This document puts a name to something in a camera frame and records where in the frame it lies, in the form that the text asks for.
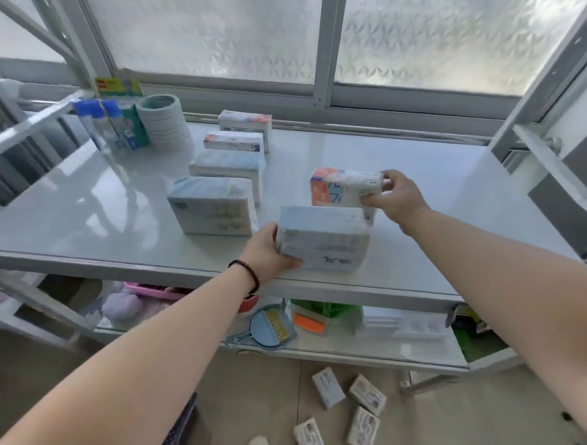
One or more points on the pink plastic tray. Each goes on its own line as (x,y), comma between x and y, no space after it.
(151,291)

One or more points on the dark plastic basket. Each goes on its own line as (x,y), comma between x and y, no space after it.
(181,421)

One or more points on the person's right hand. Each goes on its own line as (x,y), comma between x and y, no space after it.
(400,198)

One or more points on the small grey tissue packet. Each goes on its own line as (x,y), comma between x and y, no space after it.
(328,388)
(308,432)
(363,427)
(367,394)

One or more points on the white metal shelf rack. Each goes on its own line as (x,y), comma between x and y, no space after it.
(449,220)

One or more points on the blue glue bottle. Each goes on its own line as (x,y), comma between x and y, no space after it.
(114,124)
(90,123)

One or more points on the yellow and green packet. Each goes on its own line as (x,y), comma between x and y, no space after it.
(117,86)

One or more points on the person's right forearm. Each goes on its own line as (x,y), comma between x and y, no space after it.
(500,293)

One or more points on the blue dustpan with brush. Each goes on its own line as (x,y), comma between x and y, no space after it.
(266,328)

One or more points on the green and white box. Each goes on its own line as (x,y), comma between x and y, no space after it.
(135,126)

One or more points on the red plastic item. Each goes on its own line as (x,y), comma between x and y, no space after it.
(250,303)

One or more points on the pale blue tissue pack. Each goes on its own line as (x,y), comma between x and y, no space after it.
(213,207)
(228,168)
(325,239)

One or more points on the purple plush toy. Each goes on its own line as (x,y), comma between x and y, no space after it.
(122,304)

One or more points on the orange scrubbing brush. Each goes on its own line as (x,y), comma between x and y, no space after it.
(309,322)

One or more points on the stack of white tape rolls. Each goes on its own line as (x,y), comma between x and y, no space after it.
(163,120)

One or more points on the person's left thumb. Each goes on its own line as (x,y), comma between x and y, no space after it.
(290,263)

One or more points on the orange and white tissue pack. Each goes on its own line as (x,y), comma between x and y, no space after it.
(344,189)

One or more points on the white tissue pack orange end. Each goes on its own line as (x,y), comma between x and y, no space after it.
(245,123)

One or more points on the person's left hand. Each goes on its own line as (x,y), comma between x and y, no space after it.
(263,254)

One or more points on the green plastic bag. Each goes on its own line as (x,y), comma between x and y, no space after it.
(326,308)

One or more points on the green packaged item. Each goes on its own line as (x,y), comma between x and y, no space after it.
(470,337)

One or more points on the white tissue pack blue stripe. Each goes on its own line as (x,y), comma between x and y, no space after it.
(234,141)

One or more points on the person's right thumb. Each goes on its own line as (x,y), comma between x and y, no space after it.
(373,200)

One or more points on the frosted glass window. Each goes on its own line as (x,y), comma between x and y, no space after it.
(321,41)

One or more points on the person's left forearm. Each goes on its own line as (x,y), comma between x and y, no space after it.
(137,362)

